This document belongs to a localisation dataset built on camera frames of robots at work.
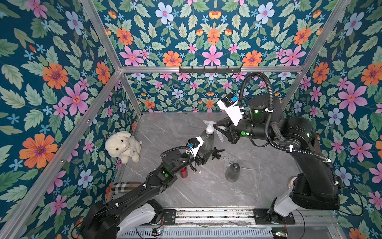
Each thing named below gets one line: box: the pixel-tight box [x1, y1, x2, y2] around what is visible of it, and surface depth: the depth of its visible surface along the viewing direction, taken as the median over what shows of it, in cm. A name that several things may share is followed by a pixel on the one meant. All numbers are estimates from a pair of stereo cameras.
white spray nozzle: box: [202, 119, 224, 143], surface depth 56 cm
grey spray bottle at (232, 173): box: [224, 162, 241, 183], surface depth 87 cm
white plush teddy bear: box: [105, 130, 141, 164], surface depth 85 cm
